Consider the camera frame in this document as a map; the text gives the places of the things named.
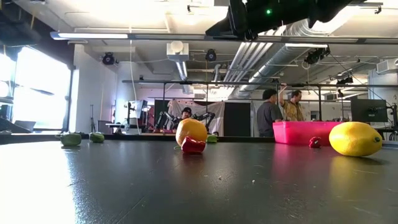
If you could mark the black track light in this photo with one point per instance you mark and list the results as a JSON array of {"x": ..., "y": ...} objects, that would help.
[{"x": 345, "y": 80}]

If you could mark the person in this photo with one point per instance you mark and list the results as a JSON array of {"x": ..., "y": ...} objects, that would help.
[
  {"x": 293, "y": 110},
  {"x": 186, "y": 112},
  {"x": 267, "y": 118}
]

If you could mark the black aluminium table frame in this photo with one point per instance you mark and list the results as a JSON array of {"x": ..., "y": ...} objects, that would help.
[{"x": 242, "y": 139}]

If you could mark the black overhead rail frame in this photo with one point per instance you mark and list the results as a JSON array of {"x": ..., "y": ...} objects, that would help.
[{"x": 217, "y": 83}]

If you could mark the white ceiling pipes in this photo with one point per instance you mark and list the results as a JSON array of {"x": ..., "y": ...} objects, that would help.
[{"x": 245, "y": 59}]

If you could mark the small red toy pepper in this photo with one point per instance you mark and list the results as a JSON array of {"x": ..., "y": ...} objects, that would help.
[
  {"x": 192, "y": 145},
  {"x": 315, "y": 142}
]

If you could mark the black background robot arm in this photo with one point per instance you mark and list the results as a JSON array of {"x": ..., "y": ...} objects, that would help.
[
  {"x": 164, "y": 119},
  {"x": 203, "y": 117}
]

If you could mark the overhead light bar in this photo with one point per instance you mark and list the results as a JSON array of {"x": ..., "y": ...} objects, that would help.
[{"x": 93, "y": 35}]

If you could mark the black background monitor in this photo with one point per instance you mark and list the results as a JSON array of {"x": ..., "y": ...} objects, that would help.
[{"x": 360, "y": 110}]

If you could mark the black partition panel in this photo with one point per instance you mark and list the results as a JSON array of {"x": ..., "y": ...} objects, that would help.
[{"x": 237, "y": 119}]

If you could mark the small green toy pepper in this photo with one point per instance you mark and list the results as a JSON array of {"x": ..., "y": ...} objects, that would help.
[
  {"x": 211, "y": 139},
  {"x": 71, "y": 139},
  {"x": 96, "y": 137}
]

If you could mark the white air conditioning unit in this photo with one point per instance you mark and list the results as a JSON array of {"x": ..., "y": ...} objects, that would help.
[{"x": 387, "y": 66}]

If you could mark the grey laptop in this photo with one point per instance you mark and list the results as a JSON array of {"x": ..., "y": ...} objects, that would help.
[{"x": 25, "y": 125}]

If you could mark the silver ribbed ventilation duct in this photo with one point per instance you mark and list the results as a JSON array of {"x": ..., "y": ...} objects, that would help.
[{"x": 280, "y": 59}]

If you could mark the black ceiling-mounted device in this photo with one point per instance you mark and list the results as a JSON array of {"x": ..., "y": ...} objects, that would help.
[{"x": 317, "y": 55}]

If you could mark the white ceiling box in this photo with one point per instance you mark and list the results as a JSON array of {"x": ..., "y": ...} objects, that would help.
[{"x": 177, "y": 51}]

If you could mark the yellow toy lemon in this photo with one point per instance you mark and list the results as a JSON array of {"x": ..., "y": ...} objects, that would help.
[
  {"x": 191, "y": 129},
  {"x": 354, "y": 139}
]

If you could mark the black table mat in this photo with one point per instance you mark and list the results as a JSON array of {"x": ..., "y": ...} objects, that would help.
[{"x": 199, "y": 186}]

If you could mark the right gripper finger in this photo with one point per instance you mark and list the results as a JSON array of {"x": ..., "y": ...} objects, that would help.
[{"x": 222, "y": 28}]

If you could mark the pink plastic basket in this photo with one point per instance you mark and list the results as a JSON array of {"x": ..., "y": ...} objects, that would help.
[{"x": 298, "y": 133}]

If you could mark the white hanging cloth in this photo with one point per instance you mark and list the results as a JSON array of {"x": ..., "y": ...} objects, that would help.
[{"x": 202, "y": 107}]

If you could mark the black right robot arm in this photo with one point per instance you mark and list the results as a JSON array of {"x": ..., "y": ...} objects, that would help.
[{"x": 295, "y": 12}]

